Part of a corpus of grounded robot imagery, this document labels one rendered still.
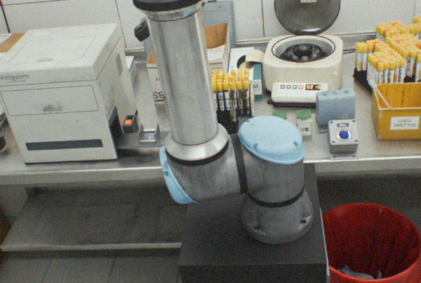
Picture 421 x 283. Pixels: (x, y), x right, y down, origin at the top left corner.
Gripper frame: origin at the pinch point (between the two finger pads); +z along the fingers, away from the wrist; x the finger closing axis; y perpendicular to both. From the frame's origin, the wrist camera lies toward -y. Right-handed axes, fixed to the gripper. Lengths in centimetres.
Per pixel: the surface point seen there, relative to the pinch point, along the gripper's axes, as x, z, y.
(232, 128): -1.4, 20.1, 12.6
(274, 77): 14.6, 15.3, 29.1
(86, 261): 48, 110, -54
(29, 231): 44, 83, -71
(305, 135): -9.8, 21.2, 31.3
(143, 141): -4.2, 17.5, -12.5
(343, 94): -6.4, 12.5, 43.3
